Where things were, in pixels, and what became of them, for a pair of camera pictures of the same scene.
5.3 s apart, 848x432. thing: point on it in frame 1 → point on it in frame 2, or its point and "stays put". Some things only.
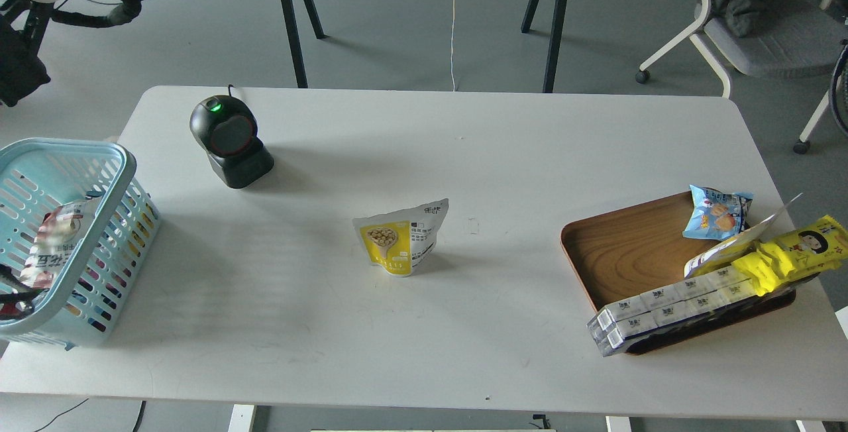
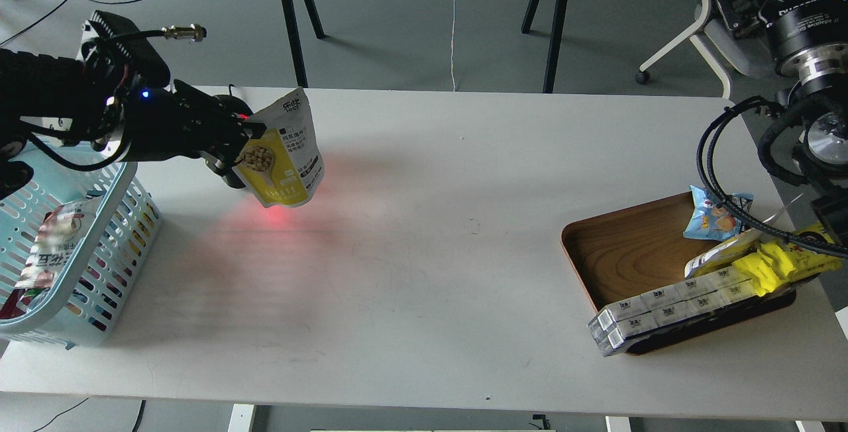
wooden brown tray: (744, 311) stays put
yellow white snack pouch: (399, 240) → (284, 165)
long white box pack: (620, 321) stays put
